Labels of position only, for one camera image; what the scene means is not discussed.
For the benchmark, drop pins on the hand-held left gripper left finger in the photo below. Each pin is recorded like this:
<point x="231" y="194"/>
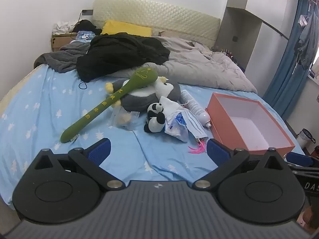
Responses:
<point x="99" y="150"/>

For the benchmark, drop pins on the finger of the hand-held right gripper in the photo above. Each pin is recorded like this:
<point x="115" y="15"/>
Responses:
<point x="300" y="159"/>

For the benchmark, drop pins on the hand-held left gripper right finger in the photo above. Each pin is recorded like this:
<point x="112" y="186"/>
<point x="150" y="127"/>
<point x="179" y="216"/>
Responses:
<point x="216" y="153"/>

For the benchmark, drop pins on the pink feather bird toy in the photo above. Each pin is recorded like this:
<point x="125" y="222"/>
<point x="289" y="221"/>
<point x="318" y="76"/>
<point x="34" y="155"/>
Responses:
<point x="198" y="148"/>

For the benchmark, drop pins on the orange cardboard box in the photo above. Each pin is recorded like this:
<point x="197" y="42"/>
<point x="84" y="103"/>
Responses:
<point x="216" y="119"/>

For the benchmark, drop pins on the light blue face mask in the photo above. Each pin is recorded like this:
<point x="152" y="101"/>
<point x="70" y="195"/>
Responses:
<point x="194" y="123"/>

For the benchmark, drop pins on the plastic bag with blue print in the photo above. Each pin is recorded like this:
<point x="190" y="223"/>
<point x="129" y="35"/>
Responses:
<point x="175" y="129"/>

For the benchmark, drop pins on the panda plush toy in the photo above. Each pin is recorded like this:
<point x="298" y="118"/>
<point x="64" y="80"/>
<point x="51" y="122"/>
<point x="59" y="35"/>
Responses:
<point x="155" y="123"/>

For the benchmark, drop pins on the white trash bin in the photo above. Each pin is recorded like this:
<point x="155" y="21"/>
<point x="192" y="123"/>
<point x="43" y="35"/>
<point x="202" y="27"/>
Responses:
<point x="303" y="138"/>

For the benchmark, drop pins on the clear bag with yellow item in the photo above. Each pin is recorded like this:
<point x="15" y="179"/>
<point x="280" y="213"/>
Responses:
<point x="123" y="117"/>

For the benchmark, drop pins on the long green plush toy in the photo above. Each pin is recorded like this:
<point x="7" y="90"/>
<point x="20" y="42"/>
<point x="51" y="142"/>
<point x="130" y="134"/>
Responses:
<point x="99" y="107"/>

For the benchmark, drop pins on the white spray can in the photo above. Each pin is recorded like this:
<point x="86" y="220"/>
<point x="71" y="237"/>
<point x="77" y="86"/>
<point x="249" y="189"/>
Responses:
<point x="194" y="104"/>

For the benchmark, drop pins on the grey penguin plush toy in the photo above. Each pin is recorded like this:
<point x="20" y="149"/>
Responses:
<point x="142" y="97"/>

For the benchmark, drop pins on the blue curtain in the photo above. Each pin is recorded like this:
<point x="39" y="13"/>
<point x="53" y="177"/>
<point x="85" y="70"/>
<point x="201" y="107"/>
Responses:
<point x="281" y="79"/>

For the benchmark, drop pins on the grey duvet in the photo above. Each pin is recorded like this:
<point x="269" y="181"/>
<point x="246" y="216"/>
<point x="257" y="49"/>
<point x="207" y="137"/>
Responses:
<point x="204" y="69"/>

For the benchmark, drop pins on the dark grey blanket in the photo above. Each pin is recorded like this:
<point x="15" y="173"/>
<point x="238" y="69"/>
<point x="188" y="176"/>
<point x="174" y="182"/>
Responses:
<point x="57" y="59"/>

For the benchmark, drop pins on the black clothes pile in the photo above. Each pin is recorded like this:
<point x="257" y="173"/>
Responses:
<point x="119" y="52"/>

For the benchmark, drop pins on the brown cardboard box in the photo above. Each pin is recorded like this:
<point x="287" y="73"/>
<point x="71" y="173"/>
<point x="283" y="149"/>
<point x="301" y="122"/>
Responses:
<point x="58" y="42"/>

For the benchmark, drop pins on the blue printed bag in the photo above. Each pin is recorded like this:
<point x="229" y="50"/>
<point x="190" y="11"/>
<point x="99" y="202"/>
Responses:
<point x="84" y="35"/>

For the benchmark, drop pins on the hanging blue-grey garment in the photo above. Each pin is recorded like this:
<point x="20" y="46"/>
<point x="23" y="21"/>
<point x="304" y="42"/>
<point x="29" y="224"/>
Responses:
<point x="309" y="42"/>

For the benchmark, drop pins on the yellow pillow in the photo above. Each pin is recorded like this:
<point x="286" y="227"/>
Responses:
<point x="124" y="28"/>

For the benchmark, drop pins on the black garment heap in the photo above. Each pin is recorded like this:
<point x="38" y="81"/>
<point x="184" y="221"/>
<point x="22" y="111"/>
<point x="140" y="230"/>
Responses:
<point x="86" y="26"/>

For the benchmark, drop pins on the white cloth pile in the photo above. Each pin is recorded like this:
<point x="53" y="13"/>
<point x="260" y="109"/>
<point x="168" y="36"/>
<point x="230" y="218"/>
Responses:
<point x="62" y="27"/>

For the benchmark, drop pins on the cream quilted headboard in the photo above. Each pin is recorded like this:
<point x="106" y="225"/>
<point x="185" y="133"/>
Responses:
<point x="162" y="15"/>

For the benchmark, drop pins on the grey wall switch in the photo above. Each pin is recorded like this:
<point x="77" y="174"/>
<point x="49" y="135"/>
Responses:
<point x="234" y="39"/>

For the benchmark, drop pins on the grey wall cabinet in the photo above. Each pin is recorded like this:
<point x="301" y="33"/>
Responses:
<point x="246" y="34"/>

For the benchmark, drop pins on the black wall socket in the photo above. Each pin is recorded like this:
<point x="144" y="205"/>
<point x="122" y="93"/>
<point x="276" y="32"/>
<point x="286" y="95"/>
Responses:
<point x="87" y="12"/>

